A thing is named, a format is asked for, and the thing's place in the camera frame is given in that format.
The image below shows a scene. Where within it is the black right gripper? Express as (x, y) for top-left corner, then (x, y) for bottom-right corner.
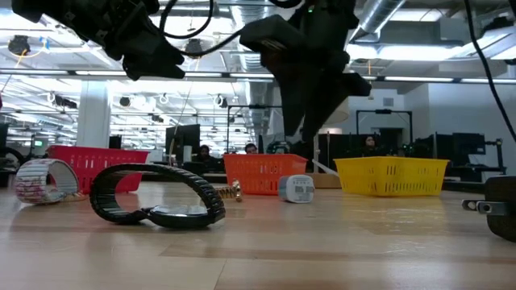
(239, 0), (372, 143)

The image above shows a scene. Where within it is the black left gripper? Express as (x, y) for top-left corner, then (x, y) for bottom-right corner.
(10, 0), (186, 81)

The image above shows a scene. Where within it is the black link band watch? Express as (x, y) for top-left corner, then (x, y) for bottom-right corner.
(89, 163), (227, 230)

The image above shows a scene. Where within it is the black plug adapter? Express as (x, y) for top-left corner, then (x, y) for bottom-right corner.
(461, 175), (516, 243)

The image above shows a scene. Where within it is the round wooden lamp base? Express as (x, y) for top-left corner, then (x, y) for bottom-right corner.
(308, 172), (343, 189)

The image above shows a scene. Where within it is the orange plastic basket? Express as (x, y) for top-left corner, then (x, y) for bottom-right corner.
(223, 153), (309, 197)

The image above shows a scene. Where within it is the yellow plastic basket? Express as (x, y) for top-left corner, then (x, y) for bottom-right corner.
(333, 155), (451, 198)

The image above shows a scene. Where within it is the black computer monitor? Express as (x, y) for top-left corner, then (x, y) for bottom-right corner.
(164, 123), (202, 164)

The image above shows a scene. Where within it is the red plastic basket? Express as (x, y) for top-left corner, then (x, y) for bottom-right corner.
(46, 145), (150, 195)

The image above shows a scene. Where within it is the dark background workstation equipment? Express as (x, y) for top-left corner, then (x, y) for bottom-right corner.
(414, 131), (507, 174)

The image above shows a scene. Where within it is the black background station frame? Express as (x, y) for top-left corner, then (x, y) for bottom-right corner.
(227, 104), (283, 155)
(356, 109), (414, 136)

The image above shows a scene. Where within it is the black hanging cable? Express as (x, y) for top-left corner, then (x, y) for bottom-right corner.
(463, 0), (516, 143)

